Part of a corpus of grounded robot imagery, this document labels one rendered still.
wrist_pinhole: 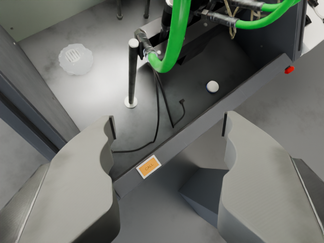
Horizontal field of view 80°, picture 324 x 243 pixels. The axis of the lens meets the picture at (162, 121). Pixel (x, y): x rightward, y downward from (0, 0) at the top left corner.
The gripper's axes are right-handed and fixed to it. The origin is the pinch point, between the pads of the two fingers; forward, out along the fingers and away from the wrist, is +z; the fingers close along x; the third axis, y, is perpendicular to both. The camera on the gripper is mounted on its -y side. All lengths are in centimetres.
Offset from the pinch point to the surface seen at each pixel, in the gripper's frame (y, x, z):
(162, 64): 0.1, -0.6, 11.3
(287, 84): 63, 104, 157
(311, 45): 8, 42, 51
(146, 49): 0.1, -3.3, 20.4
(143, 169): 26.0, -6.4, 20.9
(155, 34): 1.2, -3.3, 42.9
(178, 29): -3.9, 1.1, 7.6
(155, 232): 125, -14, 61
